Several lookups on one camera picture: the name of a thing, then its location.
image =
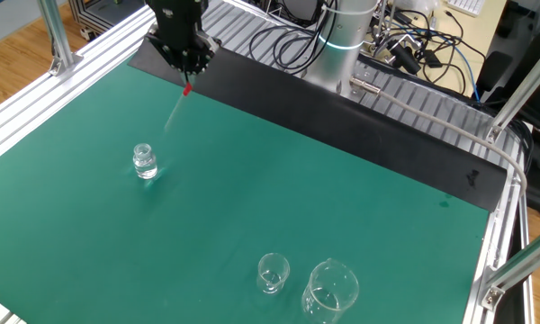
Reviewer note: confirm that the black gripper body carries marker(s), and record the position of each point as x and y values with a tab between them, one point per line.
180	22

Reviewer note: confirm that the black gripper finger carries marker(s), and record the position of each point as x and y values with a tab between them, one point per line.
168	56
202	54

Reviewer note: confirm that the glass dropper with red bulb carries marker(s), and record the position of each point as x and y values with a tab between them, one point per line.
187	90

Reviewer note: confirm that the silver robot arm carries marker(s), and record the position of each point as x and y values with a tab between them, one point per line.
342	67

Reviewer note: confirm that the small clear glass bottle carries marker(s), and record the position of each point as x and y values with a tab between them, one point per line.
145	164

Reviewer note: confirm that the green table mat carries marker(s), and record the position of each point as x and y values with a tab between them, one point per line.
117	247

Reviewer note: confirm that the black cylindrical device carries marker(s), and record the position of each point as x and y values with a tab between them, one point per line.
405	58

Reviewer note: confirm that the black rubber mat strip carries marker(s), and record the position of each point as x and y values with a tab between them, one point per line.
387	148

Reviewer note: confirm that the black power adapter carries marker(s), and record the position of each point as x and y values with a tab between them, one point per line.
432	58

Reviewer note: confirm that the small glass beaker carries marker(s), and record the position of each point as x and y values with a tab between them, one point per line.
272	274

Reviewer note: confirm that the large glass beaker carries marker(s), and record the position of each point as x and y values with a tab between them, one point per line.
328	292

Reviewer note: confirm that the white keyboard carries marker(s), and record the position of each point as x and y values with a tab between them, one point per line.
468	5

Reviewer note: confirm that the beige desk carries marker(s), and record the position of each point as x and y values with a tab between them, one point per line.
486	31

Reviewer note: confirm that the black striped cart frame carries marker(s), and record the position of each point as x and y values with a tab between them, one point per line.
85	18

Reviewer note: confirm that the aluminium frame post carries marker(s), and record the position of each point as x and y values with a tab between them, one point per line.
522	90
522	265
56	31

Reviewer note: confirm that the aluminium profile table frame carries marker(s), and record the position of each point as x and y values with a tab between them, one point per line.
27	110

